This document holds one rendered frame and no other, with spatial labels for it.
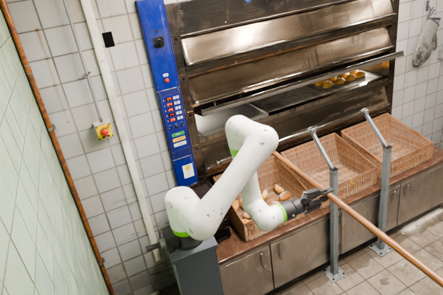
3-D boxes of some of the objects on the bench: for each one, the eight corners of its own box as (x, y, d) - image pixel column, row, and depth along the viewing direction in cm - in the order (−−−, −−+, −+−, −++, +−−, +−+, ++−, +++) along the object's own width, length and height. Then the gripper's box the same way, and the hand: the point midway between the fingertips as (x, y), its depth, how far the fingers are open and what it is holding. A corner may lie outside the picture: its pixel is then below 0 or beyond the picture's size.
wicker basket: (339, 158, 315) (339, 130, 304) (385, 138, 335) (386, 111, 324) (383, 182, 275) (386, 151, 263) (433, 159, 295) (437, 128, 283)
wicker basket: (216, 205, 277) (211, 176, 265) (277, 182, 295) (275, 153, 284) (245, 243, 236) (240, 210, 224) (314, 213, 254) (314, 180, 242)
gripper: (287, 190, 170) (327, 174, 177) (288, 217, 176) (327, 201, 184) (296, 198, 163) (337, 182, 171) (297, 226, 170) (337, 208, 177)
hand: (326, 193), depth 176 cm, fingers closed on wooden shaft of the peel, 3 cm apart
